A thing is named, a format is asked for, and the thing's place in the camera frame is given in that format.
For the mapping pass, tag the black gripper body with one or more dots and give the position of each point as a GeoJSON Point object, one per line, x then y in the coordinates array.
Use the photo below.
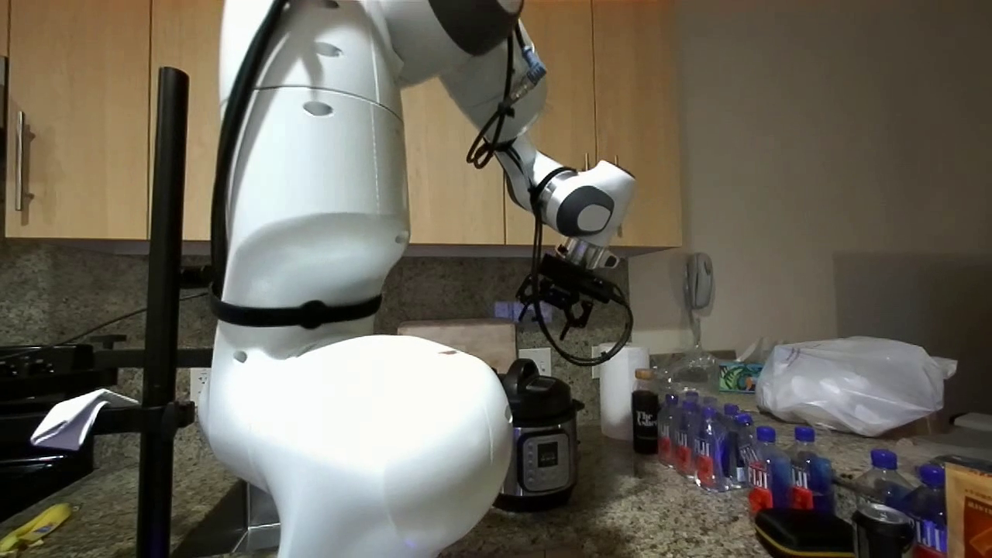
{"type": "Point", "coordinates": [570, 290]}

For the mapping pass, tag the black cooker lid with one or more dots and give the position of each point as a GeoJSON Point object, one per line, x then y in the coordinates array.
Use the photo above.
{"type": "Point", "coordinates": [536, 398]}

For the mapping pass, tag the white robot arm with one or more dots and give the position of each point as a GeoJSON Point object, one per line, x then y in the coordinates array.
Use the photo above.
{"type": "Point", "coordinates": [371, 443]}

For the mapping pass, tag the silver black pressure cooker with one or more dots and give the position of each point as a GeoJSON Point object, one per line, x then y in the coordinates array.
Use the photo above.
{"type": "Point", "coordinates": [544, 458]}

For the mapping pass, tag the white paper towel roll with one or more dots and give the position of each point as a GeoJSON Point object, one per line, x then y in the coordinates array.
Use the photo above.
{"type": "Point", "coordinates": [614, 392]}

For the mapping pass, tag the dark glass jar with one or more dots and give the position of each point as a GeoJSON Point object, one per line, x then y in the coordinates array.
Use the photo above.
{"type": "Point", "coordinates": [646, 412]}

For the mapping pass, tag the Fiji water bottle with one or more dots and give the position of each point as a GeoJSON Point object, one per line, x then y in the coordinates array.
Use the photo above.
{"type": "Point", "coordinates": [931, 534]}
{"type": "Point", "coordinates": [712, 452]}
{"type": "Point", "coordinates": [809, 474]}
{"type": "Point", "coordinates": [670, 436]}
{"type": "Point", "coordinates": [764, 470]}

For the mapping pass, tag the colourful tissue box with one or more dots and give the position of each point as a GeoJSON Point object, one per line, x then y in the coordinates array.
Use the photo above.
{"type": "Point", "coordinates": [741, 373]}

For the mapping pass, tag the white plastic bag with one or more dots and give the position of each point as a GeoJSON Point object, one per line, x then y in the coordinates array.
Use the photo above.
{"type": "Point", "coordinates": [856, 387]}

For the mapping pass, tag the black glasses case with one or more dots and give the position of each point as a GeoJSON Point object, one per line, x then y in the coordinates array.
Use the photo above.
{"type": "Point", "coordinates": [804, 534]}

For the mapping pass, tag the black soda can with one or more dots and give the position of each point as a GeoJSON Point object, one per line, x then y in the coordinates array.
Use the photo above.
{"type": "Point", "coordinates": [880, 532]}

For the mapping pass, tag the orange paper snack bag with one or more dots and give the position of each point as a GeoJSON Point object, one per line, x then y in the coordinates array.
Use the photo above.
{"type": "Point", "coordinates": [967, 506]}

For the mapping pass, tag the white folded paper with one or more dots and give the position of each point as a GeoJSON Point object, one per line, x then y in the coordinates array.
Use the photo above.
{"type": "Point", "coordinates": [69, 423]}

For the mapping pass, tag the wooden upper cabinets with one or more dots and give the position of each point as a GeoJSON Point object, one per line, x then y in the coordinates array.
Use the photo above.
{"type": "Point", "coordinates": [79, 92]}

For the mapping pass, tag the black stove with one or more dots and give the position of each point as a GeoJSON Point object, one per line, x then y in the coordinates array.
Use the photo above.
{"type": "Point", "coordinates": [39, 377]}

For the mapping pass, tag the yellow banana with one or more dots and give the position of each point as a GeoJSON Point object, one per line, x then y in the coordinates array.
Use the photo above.
{"type": "Point", "coordinates": [34, 532]}

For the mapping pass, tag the wall telephone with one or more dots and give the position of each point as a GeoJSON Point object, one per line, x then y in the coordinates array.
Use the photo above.
{"type": "Point", "coordinates": [698, 282]}

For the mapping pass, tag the black camera stand pole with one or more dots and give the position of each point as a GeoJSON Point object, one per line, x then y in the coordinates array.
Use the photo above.
{"type": "Point", "coordinates": [161, 312]}

